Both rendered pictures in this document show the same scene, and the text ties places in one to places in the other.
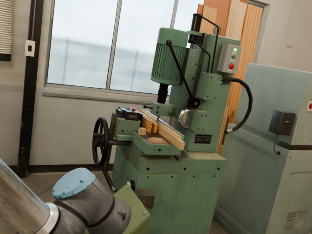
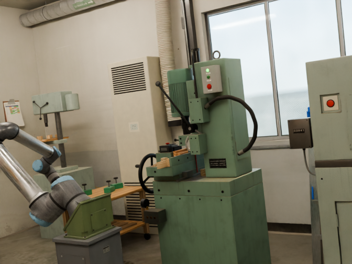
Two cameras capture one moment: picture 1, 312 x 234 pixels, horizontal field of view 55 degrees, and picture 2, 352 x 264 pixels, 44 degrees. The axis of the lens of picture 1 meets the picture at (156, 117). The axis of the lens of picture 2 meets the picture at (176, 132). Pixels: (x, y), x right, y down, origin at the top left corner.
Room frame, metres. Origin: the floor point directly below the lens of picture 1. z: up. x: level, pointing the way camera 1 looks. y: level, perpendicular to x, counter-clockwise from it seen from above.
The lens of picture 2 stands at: (0.37, -2.57, 1.25)
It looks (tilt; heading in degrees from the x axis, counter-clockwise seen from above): 3 degrees down; 62
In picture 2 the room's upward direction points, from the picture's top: 7 degrees counter-clockwise
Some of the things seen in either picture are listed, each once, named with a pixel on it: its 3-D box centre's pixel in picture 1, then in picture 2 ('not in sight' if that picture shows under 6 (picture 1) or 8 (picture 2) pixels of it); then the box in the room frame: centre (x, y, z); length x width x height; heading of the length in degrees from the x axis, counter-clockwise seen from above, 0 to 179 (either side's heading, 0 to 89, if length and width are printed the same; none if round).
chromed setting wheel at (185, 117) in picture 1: (187, 118); (193, 143); (1.75, -0.19, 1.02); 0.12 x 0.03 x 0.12; 116
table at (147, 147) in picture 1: (137, 132); (180, 163); (1.79, 0.10, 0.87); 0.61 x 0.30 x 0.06; 26
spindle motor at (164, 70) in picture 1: (169, 56); (182, 92); (1.81, -0.01, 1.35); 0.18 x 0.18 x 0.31
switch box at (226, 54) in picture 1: (229, 58); (211, 79); (1.82, -0.36, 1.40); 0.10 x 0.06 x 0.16; 116
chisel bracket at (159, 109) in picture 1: (162, 110); (189, 141); (1.82, -0.03, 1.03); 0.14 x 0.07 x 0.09; 116
